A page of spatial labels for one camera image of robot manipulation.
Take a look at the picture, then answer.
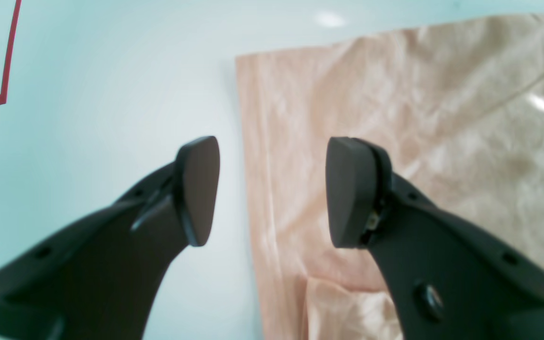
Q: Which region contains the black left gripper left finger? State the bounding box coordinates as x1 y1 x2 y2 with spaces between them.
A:
0 136 220 340

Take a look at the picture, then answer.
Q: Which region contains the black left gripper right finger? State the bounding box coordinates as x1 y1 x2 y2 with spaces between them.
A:
325 137 544 340

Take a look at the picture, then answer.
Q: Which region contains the pink T-shirt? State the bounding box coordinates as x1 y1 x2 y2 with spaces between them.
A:
236 14 544 340

